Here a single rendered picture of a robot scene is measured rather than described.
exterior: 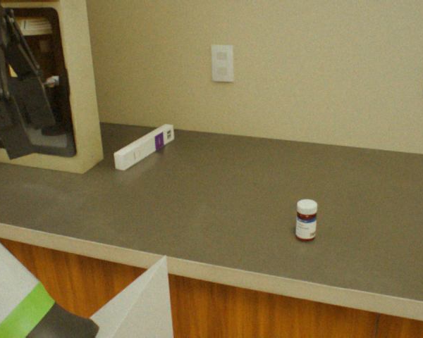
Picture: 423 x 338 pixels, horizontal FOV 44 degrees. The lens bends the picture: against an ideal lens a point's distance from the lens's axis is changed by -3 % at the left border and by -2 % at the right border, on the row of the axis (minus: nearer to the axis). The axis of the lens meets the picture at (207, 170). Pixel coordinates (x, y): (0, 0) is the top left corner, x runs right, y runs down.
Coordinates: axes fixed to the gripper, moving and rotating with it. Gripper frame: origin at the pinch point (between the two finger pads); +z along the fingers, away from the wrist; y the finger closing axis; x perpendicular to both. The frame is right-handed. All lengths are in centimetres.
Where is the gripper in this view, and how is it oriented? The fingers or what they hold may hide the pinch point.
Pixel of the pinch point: (32, 132)
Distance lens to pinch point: 71.0
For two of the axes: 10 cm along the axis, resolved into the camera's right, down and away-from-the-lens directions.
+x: 9.6, -2.7, 0.0
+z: 2.6, 9.1, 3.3
